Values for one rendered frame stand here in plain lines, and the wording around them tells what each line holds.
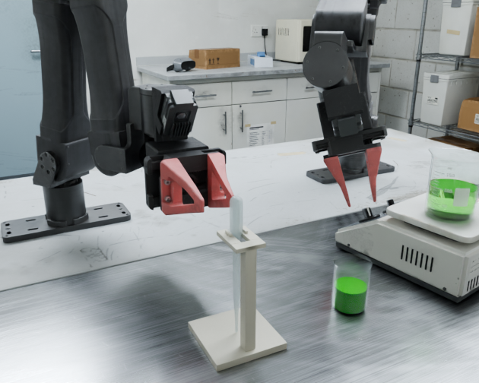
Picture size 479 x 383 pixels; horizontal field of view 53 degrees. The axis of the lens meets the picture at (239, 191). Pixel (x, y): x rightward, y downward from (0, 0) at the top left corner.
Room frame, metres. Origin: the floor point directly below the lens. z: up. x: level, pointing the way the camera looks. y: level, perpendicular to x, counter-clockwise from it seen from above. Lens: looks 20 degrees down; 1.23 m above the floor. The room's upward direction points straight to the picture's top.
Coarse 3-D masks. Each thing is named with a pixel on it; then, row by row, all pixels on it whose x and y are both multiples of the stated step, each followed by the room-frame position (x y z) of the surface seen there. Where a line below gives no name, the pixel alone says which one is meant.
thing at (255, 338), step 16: (224, 240) 0.42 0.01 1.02; (256, 240) 0.42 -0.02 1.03; (240, 256) 0.41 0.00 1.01; (256, 256) 0.41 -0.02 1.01; (240, 272) 0.41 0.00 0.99; (240, 288) 0.41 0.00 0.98; (240, 304) 0.41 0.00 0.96; (208, 320) 0.46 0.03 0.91; (224, 320) 0.46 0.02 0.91; (240, 320) 0.41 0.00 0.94; (256, 320) 0.46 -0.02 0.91; (208, 336) 0.43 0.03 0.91; (224, 336) 0.43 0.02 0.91; (240, 336) 0.41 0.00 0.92; (256, 336) 0.43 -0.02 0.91; (272, 336) 0.43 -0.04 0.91; (208, 352) 0.40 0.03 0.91; (224, 352) 0.40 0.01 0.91; (240, 352) 0.40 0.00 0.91; (256, 352) 0.40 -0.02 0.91; (272, 352) 0.41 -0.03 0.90; (224, 368) 0.39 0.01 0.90
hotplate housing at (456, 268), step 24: (336, 240) 0.65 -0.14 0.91; (360, 240) 0.62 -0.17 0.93; (384, 240) 0.59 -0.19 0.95; (408, 240) 0.56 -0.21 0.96; (432, 240) 0.54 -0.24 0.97; (384, 264) 0.59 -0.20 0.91; (408, 264) 0.55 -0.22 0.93; (432, 264) 0.53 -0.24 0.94; (456, 264) 0.50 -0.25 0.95; (432, 288) 0.53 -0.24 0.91; (456, 288) 0.50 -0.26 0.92
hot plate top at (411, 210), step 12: (396, 204) 0.61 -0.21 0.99; (408, 204) 0.61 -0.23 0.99; (420, 204) 0.61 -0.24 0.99; (396, 216) 0.58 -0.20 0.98; (408, 216) 0.57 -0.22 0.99; (420, 216) 0.57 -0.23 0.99; (432, 228) 0.54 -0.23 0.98; (444, 228) 0.53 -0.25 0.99; (456, 228) 0.53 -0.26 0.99; (468, 228) 0.53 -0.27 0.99; (456, 240) 0.51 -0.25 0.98; (468, 240) 0.51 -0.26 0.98
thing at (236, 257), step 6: (234, 252) 0.43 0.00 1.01; (234, 258) 0.43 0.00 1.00; (234, 264) 0.43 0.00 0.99; (234, 270) 0.43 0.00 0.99; (234, 276) 0.43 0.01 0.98; (234, 282) 0.43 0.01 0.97; (234, 288) 0.43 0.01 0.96; (234, 294) 0.43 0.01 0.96; (234, 300) 0.43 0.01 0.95; (234, 306) 0.43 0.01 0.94; (234, 312) 0.44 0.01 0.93
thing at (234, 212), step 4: (232, 200) 0.43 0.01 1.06; (236, 200) 0.43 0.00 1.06; (232, 204) 0.43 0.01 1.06; (236, 204) 0.43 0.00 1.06; (232, 208) 0.43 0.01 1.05; (236, 208) 0.43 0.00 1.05; (232, 212) 0.43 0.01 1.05; (236, 212) 0.43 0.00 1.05; (232, 216) 0.43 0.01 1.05; (236, 216) 0.43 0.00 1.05; (232, 220) 0.43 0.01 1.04; (236, 220) 0.43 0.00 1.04; (232, 224) 0.43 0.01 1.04; (236, 224) 0.43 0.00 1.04; (232, 228) 0.43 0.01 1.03; (236, 228) 0.43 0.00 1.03; (232, 232) 0.43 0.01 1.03; (236, 232) 0.43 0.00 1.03; (236, 236) 0.43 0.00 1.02
